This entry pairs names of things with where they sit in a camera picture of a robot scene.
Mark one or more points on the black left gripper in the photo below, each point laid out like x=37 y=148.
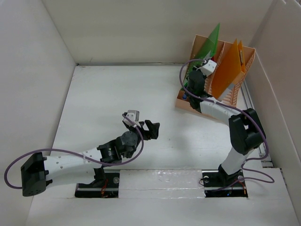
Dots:
x=151 y=133

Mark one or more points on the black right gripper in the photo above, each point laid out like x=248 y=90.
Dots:
x=203 y=76

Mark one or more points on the green folder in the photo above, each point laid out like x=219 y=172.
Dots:
x=205 y=48

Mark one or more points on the orange folder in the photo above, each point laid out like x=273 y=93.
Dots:
x=229 y=72

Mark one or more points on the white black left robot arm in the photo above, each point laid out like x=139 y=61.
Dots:
x=40 y=172

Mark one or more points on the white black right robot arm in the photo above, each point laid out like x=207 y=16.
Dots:
x=246 y=132

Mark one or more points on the peach plastic file organizer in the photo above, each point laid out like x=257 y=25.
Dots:
x=231 y=97

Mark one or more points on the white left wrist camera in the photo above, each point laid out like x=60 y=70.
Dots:
x=131 y=118

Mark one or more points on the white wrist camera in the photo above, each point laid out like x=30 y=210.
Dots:
x=208 y=67
x=131 y=118

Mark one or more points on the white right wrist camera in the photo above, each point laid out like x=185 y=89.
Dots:
x=208 y=67

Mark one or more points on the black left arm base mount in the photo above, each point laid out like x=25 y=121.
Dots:
x=105 y=185

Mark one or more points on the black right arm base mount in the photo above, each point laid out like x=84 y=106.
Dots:
x=216 y=187

